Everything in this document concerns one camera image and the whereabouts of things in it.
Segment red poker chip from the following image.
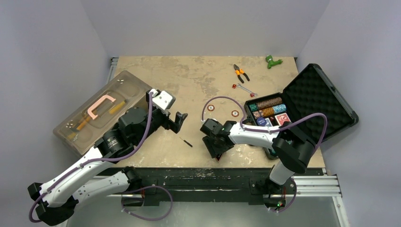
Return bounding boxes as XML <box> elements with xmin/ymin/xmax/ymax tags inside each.
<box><xmin>231</xmin><ymin>110</ymin><xmax>239</xmax><ymax>117</ymax></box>
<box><xmin>207</xmin><ymin>105</ymin><xmax>215</xmax><ymax>112</ymax></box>

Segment red playing card deck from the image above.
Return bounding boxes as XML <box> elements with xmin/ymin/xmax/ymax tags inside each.
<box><xmin>274</xmin><ymin>113</ymin><xmax>291</xmax><ymax>126</ymax></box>

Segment red triangular dealer button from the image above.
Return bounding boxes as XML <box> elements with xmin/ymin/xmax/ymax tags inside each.
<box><xmin>215</xmin><ymin>154</ymin><xmax>223</xmax><ymax>162</ymax></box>

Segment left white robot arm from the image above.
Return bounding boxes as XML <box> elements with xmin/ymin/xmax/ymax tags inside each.
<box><xmin>28</xmin><ymin>105</ymin><xmax>188</xmax><ymax>226</ymax></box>

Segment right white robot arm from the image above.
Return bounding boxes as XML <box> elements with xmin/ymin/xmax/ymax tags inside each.
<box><xmin>200</xmin><ymin>119</ymin><xmax>316</xmax><ymax>192</ymax></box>

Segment small black screwdriver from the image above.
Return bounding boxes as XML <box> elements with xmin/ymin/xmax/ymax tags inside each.
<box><xmin>180</xmin><ymin>137</ymin><xmax>193</xmax><ymax>148</ymax></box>

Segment blue small blind button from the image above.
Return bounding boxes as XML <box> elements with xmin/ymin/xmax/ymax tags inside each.
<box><xmin>256</xmin><ymin>117</ymin><xmax>267</xmax><ymax>126</ymax></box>

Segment blue playing card deck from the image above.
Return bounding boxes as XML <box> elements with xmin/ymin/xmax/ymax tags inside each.
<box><xmin>265</xmin><ymin>118</ymin><xmax>273</xmax><ymax>127</ymax></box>

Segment silver wrench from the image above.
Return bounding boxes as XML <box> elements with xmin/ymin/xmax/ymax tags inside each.
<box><xmin>236</xmin><ymin>83</ymin><xmax>258</xmax><ymax>97</ymax></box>

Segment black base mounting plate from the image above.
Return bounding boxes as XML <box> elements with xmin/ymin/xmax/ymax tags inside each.
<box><xmin>100</xmin><ymin>167</ymin><xmax>325</xmax><ymax>208</ymax></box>

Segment orange black pliers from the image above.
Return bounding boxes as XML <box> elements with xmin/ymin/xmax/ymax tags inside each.
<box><xmin>233</xmin><ymin>64</ymin><xmax>250</xmax><ymax>83</ymax></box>

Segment teal poker chip row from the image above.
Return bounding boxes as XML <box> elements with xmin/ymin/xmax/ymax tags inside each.
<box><xmin>272</xmin><ymin>104</ymin><xmax>287</xmax><ymax>114</ymax></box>

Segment translucent brown tool box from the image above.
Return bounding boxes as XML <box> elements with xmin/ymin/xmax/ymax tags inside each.
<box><xmin>53</xmin><ymin>70</ymin><xmax>152</xmax><ymax>157</ymax></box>

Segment green plastic toy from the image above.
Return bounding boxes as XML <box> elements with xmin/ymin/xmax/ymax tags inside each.
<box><xmin>265</xmin><ymin>55</ymin><xmax>283</xmax><ymax>69</ymax></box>

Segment black foam-lined poker case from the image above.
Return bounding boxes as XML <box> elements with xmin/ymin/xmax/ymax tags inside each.
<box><xmin>244</xmin><ymin>63</ymin><xmax>359</xmax><ymax>141</ymax></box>

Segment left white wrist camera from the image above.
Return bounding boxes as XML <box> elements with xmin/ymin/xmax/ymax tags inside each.
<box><xmin>148</xmin><ymin>89</ymin><xmax>176</xmax><ymax>111</ymax></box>

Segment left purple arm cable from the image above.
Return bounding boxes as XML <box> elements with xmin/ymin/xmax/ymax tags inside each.
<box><xmin>28</xmin><ymin>91</ymin><xmax>174</xmax><ymax>224</ymax></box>

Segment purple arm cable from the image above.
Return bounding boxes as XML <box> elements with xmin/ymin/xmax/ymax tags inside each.
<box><xmin>201</xmin><ymin>96</ymin><xmax>328</xmax><ymax>214</ymax></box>
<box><xmin>28</xmin><ymin>91</ymin><xmax>174</xmax><ymax>224</ymax></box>

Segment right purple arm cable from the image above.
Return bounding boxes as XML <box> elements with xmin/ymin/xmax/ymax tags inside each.
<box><xmin>201</xmin><ymin>96</ymin><xmax>328</xmax><ymax>214</ymax></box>

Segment aluminium frame rail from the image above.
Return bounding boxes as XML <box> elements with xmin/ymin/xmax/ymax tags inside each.
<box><xmin>56</xmin><ymin>175</ymin><xmax>350</xmax><ymax>227</ymax></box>

